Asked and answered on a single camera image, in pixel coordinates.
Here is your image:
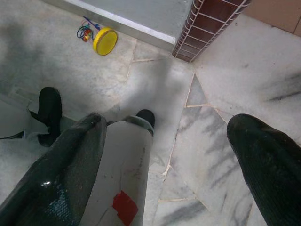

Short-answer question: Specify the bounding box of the yellow round lid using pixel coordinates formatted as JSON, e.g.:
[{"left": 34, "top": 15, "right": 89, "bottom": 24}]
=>
[{"left": 92, "top": 27, "right": 119, "bottom": 57}]

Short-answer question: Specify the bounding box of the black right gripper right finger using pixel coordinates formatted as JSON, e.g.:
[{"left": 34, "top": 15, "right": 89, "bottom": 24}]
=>
[{"left": 226, "top": 113, "right": 301, "bottom": 226}]

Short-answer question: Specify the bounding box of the silver robot leg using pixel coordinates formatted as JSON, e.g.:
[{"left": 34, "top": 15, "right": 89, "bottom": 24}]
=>
[
  {"left": 0, "top": 98, "right": 49, "bottom": 141},
  {"left": 79, "top": 114, "right": 155, "bottom": 226}
]

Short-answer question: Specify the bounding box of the red tape patch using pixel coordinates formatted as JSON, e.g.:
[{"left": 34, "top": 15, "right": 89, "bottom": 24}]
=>
[{"left": 111, "top": 190, "right": 139, "bottom": 226}]

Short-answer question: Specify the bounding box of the black robot foot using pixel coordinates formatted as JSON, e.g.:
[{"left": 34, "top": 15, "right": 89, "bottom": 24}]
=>
[
  {"left": 30, "top": 87, "right": 63, "bottom": 148},
  {"left": 135, "top": 109, "right": 156, "bottom": 128}
]

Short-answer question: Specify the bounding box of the grey concrete step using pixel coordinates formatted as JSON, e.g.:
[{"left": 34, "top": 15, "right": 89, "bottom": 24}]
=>
[{"left": 40, "top": 0, "right": 196, "bottom": 51}]

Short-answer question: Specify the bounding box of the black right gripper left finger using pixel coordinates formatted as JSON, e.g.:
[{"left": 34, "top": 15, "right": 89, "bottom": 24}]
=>
[{"left": 0, "top": 112, "right": 108, "bottom": 226}]

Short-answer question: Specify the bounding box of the red brick pillar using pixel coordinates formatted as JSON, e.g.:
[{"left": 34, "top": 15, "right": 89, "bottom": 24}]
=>
[{"left": 172, "top": 0, "right": 253, "bottom": 63}]

